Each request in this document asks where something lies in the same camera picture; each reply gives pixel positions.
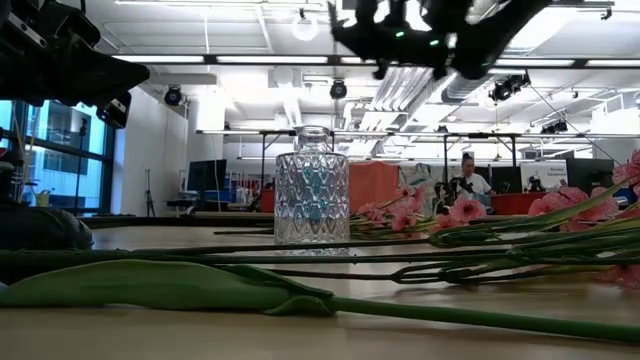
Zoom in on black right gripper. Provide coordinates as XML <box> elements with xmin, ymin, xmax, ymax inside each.
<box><xmin>327</xmin><ymin>0</ymin><xmax>451</xmax><ymax>69</ymax></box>

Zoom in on green flower stems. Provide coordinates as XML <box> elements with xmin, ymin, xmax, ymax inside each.
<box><xmin>264</xmin><ymin>249</ymin><xmax>640</xmax><ymax>290</ymax></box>

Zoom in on black tulip with green stem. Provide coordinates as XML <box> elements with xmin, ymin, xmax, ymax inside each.
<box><xmin>0</xmin><ymin>247</ymin><xmax>640</xmax><ymax>267</ymax></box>
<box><xmin>128</xmin><ymin>237</ymin><xmax>434</xmax><ymax>254</ymax></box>
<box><xmin>0</xmin><ymin>258</ymin><xmax>640</xmax><ymax>345</ymax></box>

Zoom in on clear patterned glass vase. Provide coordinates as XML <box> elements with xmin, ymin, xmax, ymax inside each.
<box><xmin>273</xmin><ymin>124</ymin><xmax>352</xmax><ymax>257</ymax></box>

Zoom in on orange cloth divider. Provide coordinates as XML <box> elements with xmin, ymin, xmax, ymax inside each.
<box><xmin>348</xmin><ymin>161</ymin><xmax>401</xmax><ymax>214</ymax></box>

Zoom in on person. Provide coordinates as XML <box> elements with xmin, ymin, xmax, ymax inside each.
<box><xmin>451</xmin><ymin>152</ymin><xmax>497</xmax><ymax>204</ymax></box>

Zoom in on white printed sign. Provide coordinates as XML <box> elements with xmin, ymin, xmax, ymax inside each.
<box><xmin>519</xmin><ymin>160</ymin><xmax>569</xmax><ymax>193</ymax></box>

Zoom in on large red plastic bin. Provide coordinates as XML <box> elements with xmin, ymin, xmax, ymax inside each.
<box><xmin>490</xmin><ymin>192</ymin><xmax>547</xmax><ymax>217</ymax></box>

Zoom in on black computer monitor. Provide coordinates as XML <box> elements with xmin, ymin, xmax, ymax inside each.
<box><xmin>186</xmin><ymin>158</ymin><xmax>228</xmax><ymax>194</ymax></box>

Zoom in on dark wide monitor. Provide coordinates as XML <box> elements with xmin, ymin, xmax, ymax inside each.
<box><xmin>566</xmin><ymin>158</ymin><xmax>616</xmax><ymax>195</ymax></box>

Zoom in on black light stand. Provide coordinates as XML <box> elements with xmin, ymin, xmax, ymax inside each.
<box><xmin>73</xmin><ymin>117</ymin><xmax>90</xmax><ymax>211</ymax></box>

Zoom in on black metal frame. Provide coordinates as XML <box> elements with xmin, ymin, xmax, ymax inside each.
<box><xmin>195</xmin><ymin>128</ymin><xmax>640</xmax><ymax>191</ymax></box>

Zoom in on white ring light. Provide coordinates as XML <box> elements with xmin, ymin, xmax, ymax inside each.
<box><xmin>290</xmin><ymin>13</ymin><xmax>320</xmax><ymax>43</ymax></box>

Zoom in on black camera tripod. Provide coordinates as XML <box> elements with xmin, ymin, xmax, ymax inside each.
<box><xmin>143</xmin><ymin>168</ymin><xmax>157</xmax><ymax>218</ymax></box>

